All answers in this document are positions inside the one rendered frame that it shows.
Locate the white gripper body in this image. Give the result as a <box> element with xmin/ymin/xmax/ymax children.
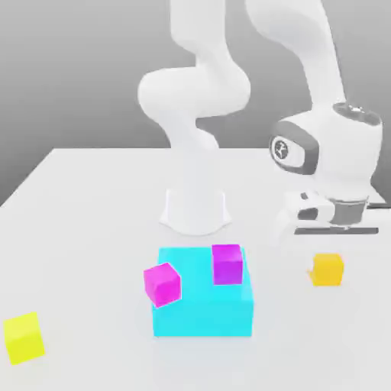
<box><xmin>292</xmin><ymin>225</ymin><xmax>381</xmax><ymax>243</ymax></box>

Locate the small purple cube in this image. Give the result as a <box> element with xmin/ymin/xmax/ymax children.
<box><xmin>211</xmin><ymin>244</ymin><xmax>244</xmax><ymax>286</ymax></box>

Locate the small yellow cube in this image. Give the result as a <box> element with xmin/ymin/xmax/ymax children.
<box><xmin>2</xmin><ymin>311</ymin><xmax>47</xmax><ymax>367</ymax></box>

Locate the large cyan box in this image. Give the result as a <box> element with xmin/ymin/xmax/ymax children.
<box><xmin>152</xmin><ymin>246</ymin><xmax>255</xmax><ymax>338</ymax></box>

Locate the small magenta cube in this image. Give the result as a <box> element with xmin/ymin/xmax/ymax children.
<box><xmin>143</xmin><ymin>261</ymin><xmax>182</xmax><ymax>309</ymax></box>

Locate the small orange cube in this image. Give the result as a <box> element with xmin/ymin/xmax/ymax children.
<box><xmin>306</xmin><ymin>252</ymin><xmax>345</xmax><ymax>287</ymax></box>

